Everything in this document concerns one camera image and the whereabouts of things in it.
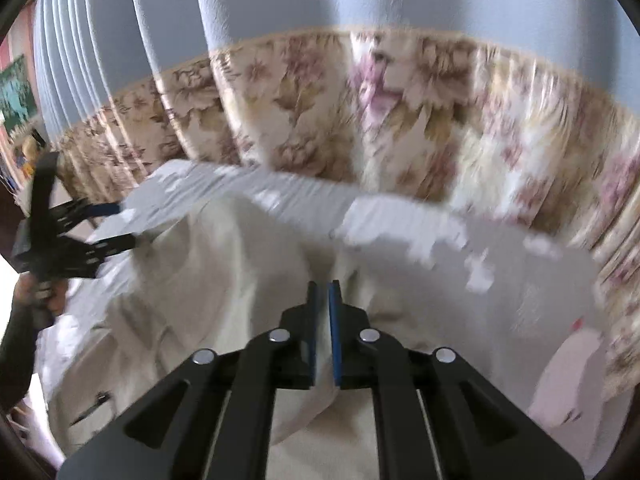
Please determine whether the green wall poster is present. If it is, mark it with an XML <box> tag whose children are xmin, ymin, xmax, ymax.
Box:
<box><xmin>0</xmin><ymin>55</ymin><xmax>38</xmax><ymax>132</ymax></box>

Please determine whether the grey patterned bed sheet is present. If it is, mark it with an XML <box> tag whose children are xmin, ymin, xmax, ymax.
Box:
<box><xmin>38</xmin><ymin>160</ymin><xmax>631</xmax><ymax>477</ymax></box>

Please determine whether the beige hooded jacket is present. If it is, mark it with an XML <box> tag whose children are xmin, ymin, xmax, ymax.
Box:
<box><xmin>41</xmin><ymin>196</ymin><xmax>491</xmax><ymax>454</ymax></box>

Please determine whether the person's left hand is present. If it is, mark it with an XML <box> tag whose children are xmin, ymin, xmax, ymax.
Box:
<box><xmin>13</xmin><ymin>273</ymin><xmax>68</xmax><ymax>316</ymax></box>

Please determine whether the blue floral curtain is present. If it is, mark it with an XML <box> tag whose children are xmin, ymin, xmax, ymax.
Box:
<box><xmin>34</xmin><ymin>0</ymin><xmax>639</xmax><ymax>396</ymax></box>

